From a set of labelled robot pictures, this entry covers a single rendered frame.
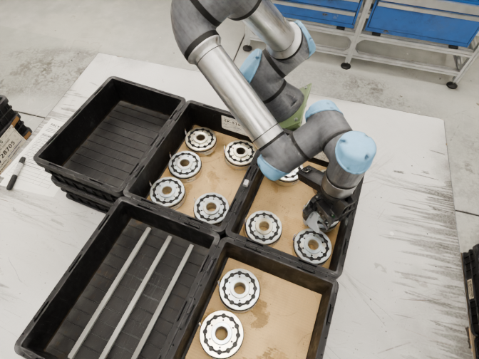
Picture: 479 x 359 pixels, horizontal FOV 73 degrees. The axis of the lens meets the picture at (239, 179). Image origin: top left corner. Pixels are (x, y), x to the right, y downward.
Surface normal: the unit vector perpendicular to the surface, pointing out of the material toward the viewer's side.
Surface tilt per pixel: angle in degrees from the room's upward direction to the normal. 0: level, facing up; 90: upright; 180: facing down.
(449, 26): 90
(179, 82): 0
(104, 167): 0
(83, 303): 0
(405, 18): 90
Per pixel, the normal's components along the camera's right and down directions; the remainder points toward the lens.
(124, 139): 0.03, -0.55
